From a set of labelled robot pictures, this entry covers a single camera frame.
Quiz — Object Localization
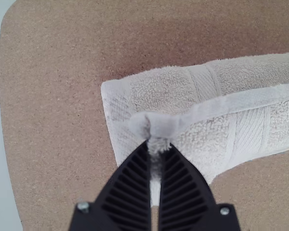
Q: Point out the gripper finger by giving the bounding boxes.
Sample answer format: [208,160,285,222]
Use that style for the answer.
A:
[68,141,152,231]
[158,143,242,231]

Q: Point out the pale towel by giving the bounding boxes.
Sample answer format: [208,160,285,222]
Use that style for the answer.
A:
[100,51,289,207]

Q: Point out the cork mat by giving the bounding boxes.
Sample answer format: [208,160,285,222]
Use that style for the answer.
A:
[0,0,289,231]

